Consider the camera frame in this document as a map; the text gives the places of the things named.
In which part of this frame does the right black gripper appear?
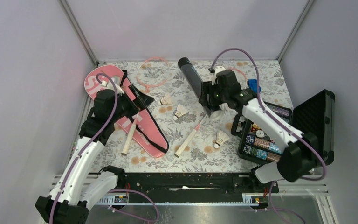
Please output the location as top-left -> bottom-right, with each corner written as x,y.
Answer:
198,81 -> 228,106

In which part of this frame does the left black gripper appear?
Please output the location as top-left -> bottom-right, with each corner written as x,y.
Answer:
110,84 -> 154,122

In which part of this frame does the white tube lid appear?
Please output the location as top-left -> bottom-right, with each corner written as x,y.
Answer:
209,110 -> 224,121

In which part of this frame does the black shuttlecock tube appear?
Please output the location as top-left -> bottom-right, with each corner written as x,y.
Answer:
177,57 -> 214,117

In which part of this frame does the white shuttlecock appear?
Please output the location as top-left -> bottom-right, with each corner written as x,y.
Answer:
158,93 -> 173,105
172,104 -> 188,120
213,131 -> 230,149

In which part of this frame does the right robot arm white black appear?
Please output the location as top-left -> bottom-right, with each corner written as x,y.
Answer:
199,70 -> 327,192

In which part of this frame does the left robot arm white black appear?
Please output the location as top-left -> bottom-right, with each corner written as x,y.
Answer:
35,85 -> 154,224

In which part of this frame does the left pink badminton racket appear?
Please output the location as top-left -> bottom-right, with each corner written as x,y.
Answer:
117,57 -> 170,158

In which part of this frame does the pink badminton racket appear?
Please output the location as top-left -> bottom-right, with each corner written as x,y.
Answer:
174,67 -> 248,159
117,57 -> 170,158

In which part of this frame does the right pink badminton racket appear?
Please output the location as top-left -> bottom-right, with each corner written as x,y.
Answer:
174,67 -> 248,159

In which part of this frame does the blue toy car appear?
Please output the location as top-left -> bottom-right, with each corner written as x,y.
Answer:
247,79 -> 261,94

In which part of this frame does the pink racket bag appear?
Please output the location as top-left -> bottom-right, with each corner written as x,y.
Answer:
81,65 -> 169,158

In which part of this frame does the black poker chip case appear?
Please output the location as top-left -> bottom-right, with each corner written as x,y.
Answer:
231,90 -> 335,165

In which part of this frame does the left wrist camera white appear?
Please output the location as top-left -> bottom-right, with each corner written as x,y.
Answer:
100,81 -> 125,96

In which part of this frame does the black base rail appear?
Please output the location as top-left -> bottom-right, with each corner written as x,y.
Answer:
116,173 -> 279,203

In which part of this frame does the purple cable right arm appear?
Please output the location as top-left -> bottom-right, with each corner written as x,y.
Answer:
210,48 -> 327,224

